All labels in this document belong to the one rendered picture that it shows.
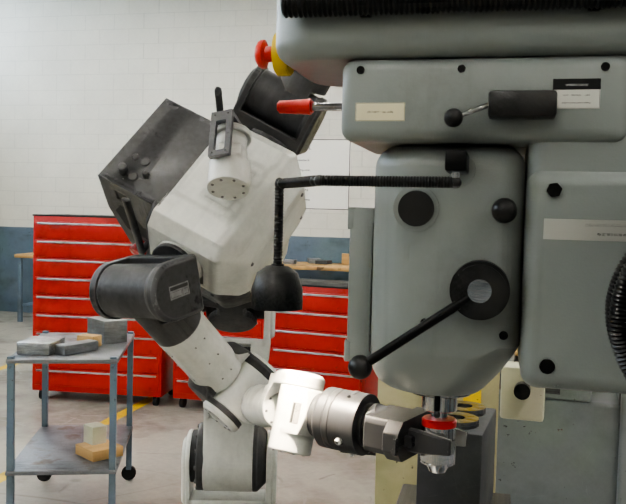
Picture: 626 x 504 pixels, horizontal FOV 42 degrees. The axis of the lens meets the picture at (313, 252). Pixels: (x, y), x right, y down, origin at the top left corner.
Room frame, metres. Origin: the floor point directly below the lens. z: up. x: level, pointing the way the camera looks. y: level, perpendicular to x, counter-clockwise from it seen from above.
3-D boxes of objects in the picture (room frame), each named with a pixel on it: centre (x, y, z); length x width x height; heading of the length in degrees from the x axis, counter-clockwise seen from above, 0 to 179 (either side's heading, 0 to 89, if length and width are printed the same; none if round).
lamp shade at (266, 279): (1.12, 0.05, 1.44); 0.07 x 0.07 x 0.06
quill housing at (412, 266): (1.08, -0.18, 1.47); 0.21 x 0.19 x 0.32; 167
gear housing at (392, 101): (1.07, -0.22, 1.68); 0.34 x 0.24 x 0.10; 77
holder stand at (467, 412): (1.58, -0.30, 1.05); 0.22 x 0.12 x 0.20; 161
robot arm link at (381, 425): (1.13, -0.10, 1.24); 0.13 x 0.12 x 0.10; 147
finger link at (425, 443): (1.05, -0.16, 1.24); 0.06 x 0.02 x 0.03; 57
